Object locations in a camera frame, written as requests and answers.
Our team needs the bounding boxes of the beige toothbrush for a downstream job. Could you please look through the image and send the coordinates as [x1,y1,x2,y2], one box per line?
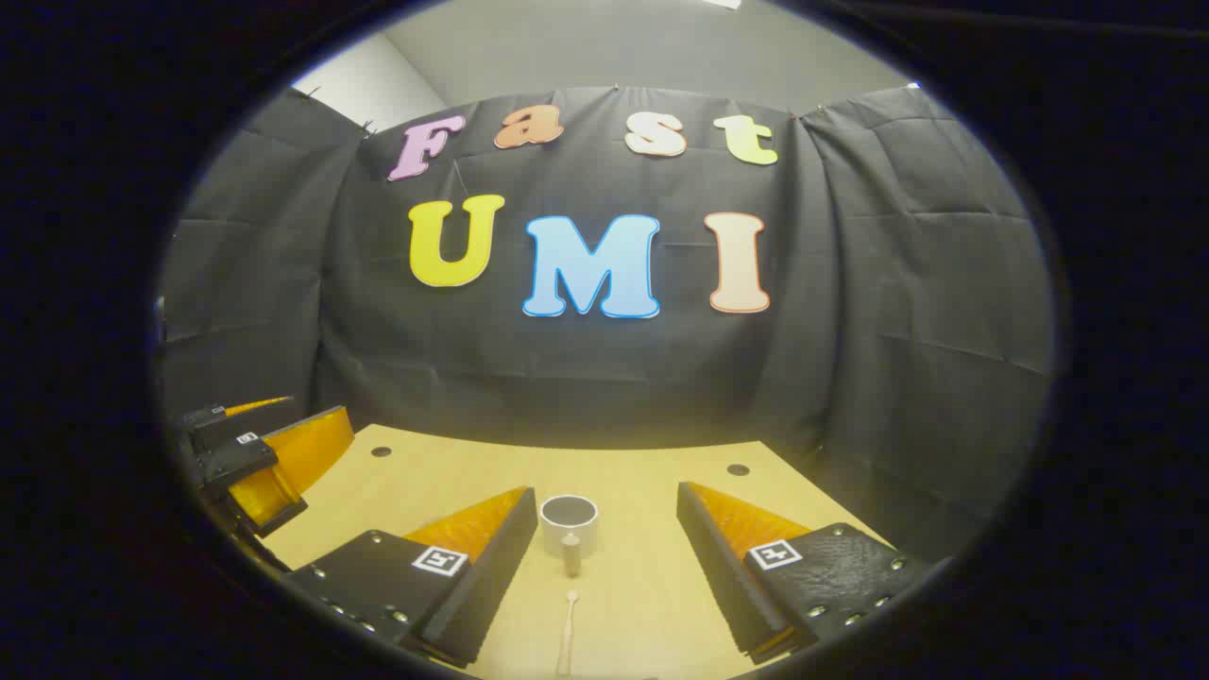
[556,589,581,676]

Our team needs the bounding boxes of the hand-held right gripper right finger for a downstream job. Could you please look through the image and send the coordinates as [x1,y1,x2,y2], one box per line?
[676,482,945,665]

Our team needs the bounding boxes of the black backdrop cloth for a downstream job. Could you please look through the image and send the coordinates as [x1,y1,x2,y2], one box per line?
[156,85,1054,568]

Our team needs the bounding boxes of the wooden desktop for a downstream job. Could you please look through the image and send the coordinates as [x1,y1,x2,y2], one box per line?
[260,425,894,680]

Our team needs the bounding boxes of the white cup with wooden handle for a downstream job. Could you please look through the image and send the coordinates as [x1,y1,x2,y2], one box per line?
[539,494,600,578]

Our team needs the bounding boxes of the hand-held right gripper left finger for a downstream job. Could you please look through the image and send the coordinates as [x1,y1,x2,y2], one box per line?
[283,486,539,667]

